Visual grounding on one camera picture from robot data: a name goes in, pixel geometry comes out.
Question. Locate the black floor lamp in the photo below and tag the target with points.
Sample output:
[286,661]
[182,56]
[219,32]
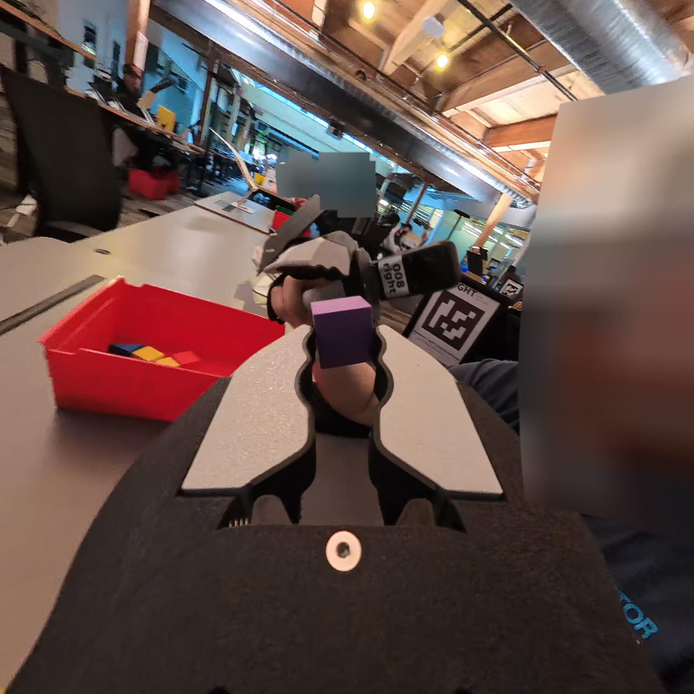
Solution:
[461,212]

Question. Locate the orange wooden cube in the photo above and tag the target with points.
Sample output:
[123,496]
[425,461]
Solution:
[168,361]
[147,353]

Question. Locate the small red bin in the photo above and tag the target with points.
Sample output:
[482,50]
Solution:
[281,219]

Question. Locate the black laptop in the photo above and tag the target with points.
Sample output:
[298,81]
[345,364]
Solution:
[301,222]

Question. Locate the ceiling camera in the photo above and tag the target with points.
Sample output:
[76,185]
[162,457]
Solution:
[336,130]

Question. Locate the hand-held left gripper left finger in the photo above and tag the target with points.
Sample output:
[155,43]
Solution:
[255,428]

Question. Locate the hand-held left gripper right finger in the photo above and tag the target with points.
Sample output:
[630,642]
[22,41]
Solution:
[434,428]

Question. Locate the blue rectangular wooden block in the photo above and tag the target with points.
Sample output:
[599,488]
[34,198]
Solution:
[124,348]

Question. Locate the person's right hand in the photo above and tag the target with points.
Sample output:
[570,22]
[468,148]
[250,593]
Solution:
[295,306]

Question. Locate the red wooden cube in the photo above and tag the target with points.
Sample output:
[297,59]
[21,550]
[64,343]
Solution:
[187,358]

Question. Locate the framed black white sign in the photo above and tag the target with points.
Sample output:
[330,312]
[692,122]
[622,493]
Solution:
[455,320]

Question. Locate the white power strip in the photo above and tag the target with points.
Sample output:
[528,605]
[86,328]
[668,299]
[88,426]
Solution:
[24,209]

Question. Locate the black office chair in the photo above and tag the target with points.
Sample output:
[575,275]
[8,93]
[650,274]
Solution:
[65,162]

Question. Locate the purple wooden cube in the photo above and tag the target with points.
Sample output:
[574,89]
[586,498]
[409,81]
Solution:
[341,336]

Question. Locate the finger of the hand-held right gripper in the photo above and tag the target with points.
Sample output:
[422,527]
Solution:
[341,252]
[295,256]

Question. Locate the thin silver air duct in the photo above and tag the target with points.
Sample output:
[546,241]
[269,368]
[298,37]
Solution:
[520,196]

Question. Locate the silver desk stand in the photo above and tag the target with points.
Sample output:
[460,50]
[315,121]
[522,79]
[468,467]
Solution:
[236,205]

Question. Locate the red plastic bin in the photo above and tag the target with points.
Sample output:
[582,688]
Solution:
[135,390]

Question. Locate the person's right forearm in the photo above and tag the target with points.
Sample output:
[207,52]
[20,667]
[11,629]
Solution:
[347,390]

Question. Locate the person in dark shirt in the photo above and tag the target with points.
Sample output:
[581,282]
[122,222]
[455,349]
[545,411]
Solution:
[650,596]

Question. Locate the red storage crate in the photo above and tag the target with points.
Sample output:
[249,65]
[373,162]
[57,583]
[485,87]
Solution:
[152,184]

